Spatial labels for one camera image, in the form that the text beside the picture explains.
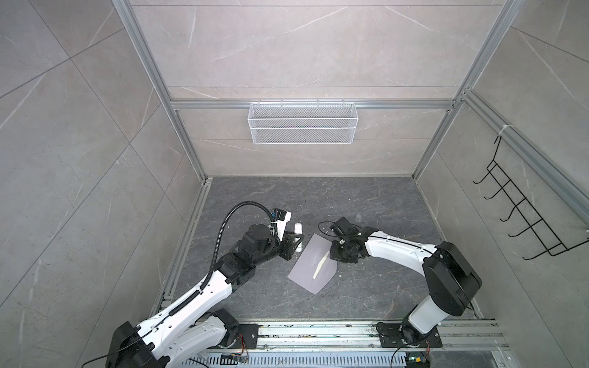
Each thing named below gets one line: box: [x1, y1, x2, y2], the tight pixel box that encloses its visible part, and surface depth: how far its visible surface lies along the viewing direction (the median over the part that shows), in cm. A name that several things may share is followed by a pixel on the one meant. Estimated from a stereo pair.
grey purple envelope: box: [287, 233, 339, 296], surface depth 90 cm
